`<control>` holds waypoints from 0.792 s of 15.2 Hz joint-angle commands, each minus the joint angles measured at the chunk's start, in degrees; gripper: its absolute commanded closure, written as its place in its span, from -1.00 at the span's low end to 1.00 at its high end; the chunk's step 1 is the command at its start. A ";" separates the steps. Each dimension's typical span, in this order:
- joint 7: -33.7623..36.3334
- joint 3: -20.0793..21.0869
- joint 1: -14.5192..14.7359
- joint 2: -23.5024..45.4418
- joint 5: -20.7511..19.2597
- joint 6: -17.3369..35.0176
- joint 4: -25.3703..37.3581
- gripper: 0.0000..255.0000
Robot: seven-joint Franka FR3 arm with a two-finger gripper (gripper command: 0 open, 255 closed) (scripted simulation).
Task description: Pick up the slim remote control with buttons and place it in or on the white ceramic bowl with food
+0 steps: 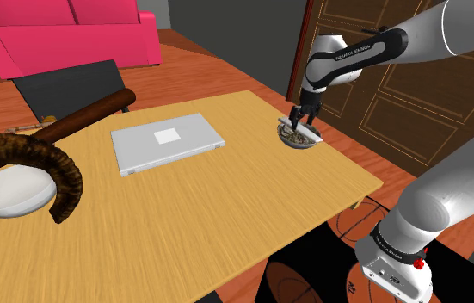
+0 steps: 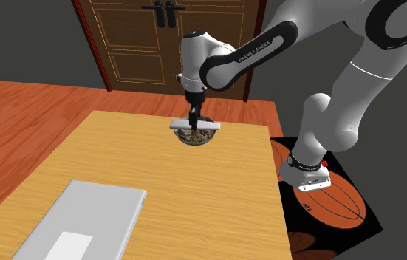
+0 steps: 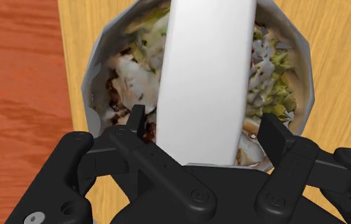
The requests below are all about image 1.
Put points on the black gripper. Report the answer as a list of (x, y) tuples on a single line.
[(311, 100)]

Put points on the white knife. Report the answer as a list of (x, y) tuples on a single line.
[(310, 133)]

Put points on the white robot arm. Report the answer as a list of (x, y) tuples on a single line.
[(438, 197)]

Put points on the grey patterned bowl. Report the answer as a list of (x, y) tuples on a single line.
[(297, 142)]

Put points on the brown panelled wooden door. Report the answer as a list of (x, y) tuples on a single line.
[(408, 117)]

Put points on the silver closed laptop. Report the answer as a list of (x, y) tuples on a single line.
[(186, 149)]

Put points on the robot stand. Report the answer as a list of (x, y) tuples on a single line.
[(303, 260)]

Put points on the light wooden table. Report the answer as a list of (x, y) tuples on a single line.
[(186, 218)]

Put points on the brown wooden cylinder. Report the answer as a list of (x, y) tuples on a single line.
[(94, 111)]

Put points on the dark grey chair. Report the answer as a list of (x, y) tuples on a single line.
[(68, 90)]

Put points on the pink sofa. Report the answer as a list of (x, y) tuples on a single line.
[(73, 42)]

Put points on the brown striped curved horn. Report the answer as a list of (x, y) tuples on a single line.
[(66, 176)]

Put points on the tan stick with yellow end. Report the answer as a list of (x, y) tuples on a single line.
[(31, 125)]

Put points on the white bowl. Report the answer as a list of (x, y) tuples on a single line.
[(8, 193)]

